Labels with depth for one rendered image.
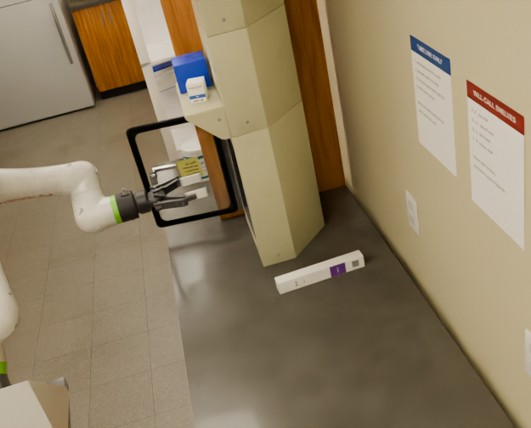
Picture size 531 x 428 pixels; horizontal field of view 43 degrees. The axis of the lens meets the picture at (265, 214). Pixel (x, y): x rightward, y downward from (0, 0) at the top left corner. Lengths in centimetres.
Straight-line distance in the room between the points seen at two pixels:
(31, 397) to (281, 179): 94
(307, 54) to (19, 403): 140
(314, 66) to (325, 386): 111
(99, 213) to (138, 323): 166
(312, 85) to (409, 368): 106
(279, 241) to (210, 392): 58
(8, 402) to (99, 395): 171
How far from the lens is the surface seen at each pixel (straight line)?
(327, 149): 246
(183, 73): 208
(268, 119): 196
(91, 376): 352
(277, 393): 176
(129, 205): 212
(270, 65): 196
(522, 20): 115
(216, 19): 185
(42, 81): 702
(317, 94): 237
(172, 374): 333
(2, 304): 172
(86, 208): 213
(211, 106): 194
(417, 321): 189
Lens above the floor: 219
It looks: 30 degrees down
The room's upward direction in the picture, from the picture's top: 13 degrees counter-clockwise
